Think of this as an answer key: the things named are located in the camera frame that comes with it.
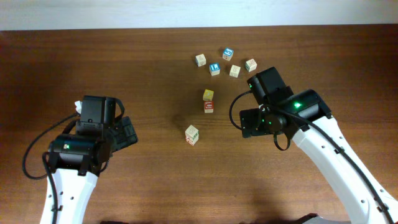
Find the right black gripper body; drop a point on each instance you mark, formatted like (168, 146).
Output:
(249, 122)

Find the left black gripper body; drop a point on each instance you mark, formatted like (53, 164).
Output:
(120, 137)

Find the green edged wooden block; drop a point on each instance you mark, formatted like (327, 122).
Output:
(192, 133)
(250, 65)

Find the plain wooden picture block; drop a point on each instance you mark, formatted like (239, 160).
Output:
(192, 142)

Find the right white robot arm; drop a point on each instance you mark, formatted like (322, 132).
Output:
(306, 120)

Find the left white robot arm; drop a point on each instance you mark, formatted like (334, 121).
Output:
(76, 157)

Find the red letter U block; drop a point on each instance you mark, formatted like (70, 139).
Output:
(208, 106)

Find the yellow wooden block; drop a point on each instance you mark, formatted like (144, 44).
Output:
(208, 95)

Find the plain wooden block centre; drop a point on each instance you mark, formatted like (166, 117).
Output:
(234, 71)

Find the blue letter L block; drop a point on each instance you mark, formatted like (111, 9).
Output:
(214, 69)

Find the blue number five block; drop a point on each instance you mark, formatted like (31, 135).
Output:
(227, 54)

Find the plain wooden block far left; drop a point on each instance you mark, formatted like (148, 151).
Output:
(200, 60)

